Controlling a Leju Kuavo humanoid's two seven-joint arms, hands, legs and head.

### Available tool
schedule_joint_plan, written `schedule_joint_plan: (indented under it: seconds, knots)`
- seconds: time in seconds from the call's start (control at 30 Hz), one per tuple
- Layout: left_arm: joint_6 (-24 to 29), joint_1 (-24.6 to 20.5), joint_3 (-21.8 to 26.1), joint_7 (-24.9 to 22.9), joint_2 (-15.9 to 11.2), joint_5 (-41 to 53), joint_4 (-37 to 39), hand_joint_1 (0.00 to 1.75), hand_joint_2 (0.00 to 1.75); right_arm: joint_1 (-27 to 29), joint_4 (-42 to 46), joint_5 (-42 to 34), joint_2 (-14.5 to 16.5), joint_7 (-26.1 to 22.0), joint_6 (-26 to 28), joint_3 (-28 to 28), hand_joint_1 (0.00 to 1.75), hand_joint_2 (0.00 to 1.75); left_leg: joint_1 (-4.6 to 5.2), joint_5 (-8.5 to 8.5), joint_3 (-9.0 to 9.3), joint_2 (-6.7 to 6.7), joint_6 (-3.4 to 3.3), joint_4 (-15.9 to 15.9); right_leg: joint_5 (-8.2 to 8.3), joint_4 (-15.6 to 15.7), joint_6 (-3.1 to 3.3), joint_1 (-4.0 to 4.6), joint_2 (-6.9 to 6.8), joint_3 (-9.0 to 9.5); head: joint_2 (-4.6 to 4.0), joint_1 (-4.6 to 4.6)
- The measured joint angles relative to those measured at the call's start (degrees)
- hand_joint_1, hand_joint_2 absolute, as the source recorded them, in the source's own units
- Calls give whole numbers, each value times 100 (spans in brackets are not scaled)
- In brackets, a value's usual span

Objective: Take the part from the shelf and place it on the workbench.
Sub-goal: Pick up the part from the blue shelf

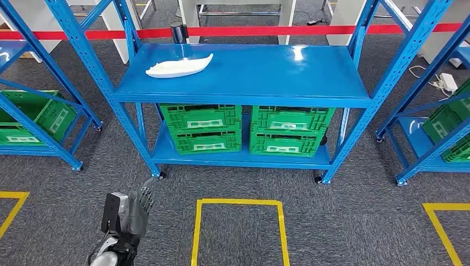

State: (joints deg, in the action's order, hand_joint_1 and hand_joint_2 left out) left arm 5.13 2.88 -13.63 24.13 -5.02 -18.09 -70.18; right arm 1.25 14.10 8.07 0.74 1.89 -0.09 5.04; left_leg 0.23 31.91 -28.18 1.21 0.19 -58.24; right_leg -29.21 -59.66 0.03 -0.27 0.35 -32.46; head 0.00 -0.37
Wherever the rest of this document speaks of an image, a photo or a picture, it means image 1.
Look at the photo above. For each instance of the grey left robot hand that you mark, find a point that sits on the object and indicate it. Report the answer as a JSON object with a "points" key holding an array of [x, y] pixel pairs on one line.
{"points": [[137, 216]]}

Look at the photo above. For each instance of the white curved plastic part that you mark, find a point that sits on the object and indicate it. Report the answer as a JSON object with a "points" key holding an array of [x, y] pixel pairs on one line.
{"points": [[176, 68]]}

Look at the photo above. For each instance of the blue metal shelf rack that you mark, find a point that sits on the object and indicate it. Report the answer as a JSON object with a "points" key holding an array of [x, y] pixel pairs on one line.
{"points": [[257, 73], [29, 150], [411, 136]]}

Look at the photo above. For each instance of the yellow floor tape square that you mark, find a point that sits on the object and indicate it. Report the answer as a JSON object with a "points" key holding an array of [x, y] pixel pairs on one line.
{"points": [[238, 201], [14, 209], [438, 227]]}

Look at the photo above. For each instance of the white desk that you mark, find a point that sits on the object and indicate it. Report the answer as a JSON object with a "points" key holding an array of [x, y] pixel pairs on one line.
{"points": [[110, 40], [191, 14], [341, 18]]}

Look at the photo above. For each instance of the red barrier belt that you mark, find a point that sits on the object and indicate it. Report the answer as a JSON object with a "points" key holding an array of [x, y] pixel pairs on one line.
{"points": [[257, 30]]}

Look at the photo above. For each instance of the black power adapter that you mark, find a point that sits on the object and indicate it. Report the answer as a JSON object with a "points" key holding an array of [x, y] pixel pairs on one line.
{"points": [[313, 22]]}

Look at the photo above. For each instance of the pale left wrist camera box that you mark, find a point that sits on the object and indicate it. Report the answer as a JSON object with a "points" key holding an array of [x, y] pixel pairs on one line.
{"points": [[112, 211]]}

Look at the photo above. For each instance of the chrome barrier post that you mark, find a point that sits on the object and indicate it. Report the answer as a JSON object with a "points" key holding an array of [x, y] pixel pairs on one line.
{"points": [[179, 33]]}

